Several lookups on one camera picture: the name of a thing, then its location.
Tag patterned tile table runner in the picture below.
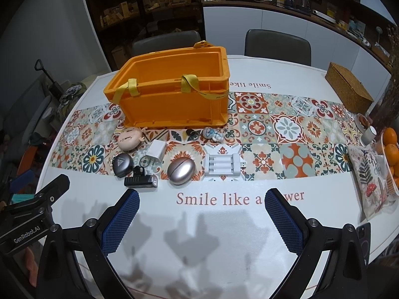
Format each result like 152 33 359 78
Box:
49 92 361 181

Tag black smartphone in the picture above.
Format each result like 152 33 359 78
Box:
356 222 371 267

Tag oranges in bowl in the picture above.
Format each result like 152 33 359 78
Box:
376 128 399 196

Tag crumpled patterned cloth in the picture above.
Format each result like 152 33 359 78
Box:
58 82 87 116

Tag doll head figurine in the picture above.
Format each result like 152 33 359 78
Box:
118 127 144 152

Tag dark wooden shelf unit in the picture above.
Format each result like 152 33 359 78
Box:
85 0 205 70

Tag black clip device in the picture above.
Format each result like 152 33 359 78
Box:
124 166 158 189

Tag small blue white figurine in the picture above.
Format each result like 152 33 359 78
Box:
201 127 224 143

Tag white power adapter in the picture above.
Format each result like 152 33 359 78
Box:
146 140 167 161

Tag grey chair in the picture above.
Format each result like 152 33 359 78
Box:
132 30 201 57
244 29 312 66

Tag small white candle cup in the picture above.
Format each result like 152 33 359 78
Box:
360 126 377 147

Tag black hand trolley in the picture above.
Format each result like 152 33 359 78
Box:
34 59 63 99

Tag left grey chair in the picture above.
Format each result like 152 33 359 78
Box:
132 30 201 57

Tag orange plastic crate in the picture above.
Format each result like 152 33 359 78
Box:
103 41 230 128

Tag silver oval mouse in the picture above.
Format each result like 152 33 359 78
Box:
167 157 196 186

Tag right grey chair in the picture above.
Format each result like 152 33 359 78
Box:
244 29 312 66

